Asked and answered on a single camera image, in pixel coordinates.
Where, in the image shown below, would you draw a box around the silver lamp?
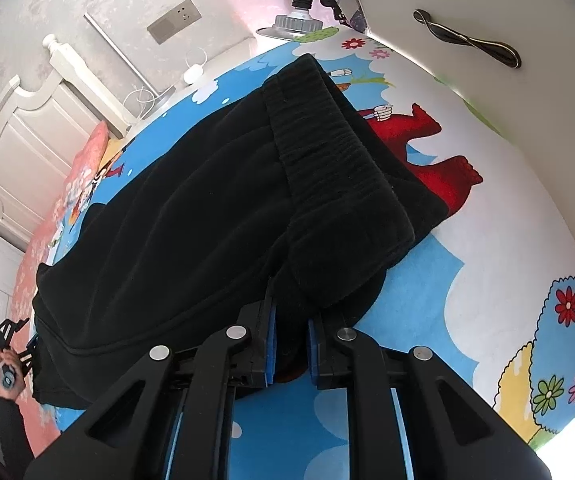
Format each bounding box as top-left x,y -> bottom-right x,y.
258,0 -> 339,42

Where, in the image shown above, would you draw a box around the white wall conduit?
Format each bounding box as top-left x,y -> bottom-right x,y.
84,14 -> 159,107

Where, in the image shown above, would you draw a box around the white wooden headboard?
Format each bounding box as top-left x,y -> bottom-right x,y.
0,35 -> 134,241

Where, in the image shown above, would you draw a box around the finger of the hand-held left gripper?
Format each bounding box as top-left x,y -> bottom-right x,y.
0,317 -> 29,361
15,339 -> 39,376

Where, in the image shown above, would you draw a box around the black pants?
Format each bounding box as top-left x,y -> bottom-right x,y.
32,53 -> 451,408

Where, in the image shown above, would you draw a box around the person's left hand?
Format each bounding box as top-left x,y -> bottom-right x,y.
0,350 -> 22,401

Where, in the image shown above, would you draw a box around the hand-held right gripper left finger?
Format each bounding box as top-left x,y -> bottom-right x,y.
24,298 -> 278,480

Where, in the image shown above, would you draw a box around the dark metal cabinet handle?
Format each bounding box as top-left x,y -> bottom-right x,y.
413,9 -> 522,69

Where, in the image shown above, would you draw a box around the white cabinet door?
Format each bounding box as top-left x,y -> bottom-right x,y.
342,0 -> 575,141

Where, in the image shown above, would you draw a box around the pink printed bed sheet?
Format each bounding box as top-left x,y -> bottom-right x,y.
6,122 -> 124,461

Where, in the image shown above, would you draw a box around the white charger with cable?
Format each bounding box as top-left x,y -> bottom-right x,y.
122,47 -> 209,127

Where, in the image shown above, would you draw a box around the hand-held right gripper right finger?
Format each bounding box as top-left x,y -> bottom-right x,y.
306,317 -> 553,480

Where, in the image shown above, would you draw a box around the person's left forearm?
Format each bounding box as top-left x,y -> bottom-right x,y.
0,395 -> 38,473

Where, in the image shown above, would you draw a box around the grey wall socket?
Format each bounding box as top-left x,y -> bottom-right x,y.
148,0 -> 202,43

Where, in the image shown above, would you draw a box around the blue cartoon printed blanket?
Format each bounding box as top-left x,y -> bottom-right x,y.
18,25 -> 575,480

